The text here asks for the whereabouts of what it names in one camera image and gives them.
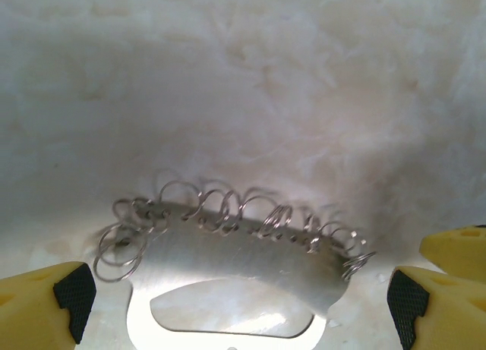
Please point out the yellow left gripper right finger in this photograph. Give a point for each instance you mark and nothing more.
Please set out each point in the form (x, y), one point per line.
(452, 316)

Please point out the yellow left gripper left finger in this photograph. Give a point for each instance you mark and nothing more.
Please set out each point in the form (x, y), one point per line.
(34, 312)

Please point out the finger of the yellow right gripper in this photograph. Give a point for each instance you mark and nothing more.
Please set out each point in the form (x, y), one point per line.
(455, 251)

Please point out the metal key holder with rings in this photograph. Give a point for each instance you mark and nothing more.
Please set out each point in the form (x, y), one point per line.
(228, 259)

